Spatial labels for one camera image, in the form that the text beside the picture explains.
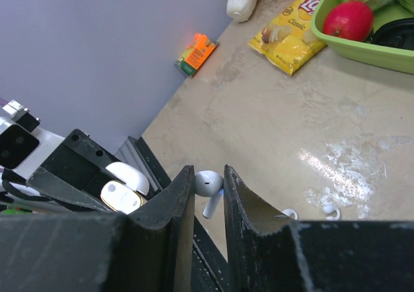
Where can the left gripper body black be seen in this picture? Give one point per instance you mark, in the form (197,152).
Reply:
(81,162)

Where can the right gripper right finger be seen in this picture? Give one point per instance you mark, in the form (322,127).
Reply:
(269,251)

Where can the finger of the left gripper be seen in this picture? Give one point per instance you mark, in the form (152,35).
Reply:
(51,186)

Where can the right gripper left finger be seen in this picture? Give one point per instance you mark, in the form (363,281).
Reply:
(61,252)

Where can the white earbud charging case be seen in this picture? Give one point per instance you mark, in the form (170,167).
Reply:
(128,192)

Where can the white stem earbud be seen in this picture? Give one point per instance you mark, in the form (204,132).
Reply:
(209,184)

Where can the white clip earbud near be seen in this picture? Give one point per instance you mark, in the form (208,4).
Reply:
(290,213)

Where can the white clip earbud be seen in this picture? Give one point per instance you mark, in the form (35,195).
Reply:
(332,212)
(290,213)

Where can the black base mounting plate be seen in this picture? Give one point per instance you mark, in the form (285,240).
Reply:
(163,246)

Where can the white clip earbud far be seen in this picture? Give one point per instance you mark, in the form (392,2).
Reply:
(332,212)

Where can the orange green small carton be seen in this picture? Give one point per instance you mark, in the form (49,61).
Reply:
(195,55)

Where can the yellow Lays chips bag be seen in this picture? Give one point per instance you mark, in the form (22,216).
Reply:
(287,41)

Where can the green plastic basket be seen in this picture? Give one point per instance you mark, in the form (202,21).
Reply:
(385,57)

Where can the yellow white toy cabbage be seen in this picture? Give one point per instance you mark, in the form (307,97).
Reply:
(240,10)

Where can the toy red tomato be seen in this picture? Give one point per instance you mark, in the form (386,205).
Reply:
(351,20)

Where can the toy green leaf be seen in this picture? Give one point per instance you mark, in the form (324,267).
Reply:
(398,9)

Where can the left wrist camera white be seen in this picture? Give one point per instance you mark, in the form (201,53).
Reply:
(24,144)

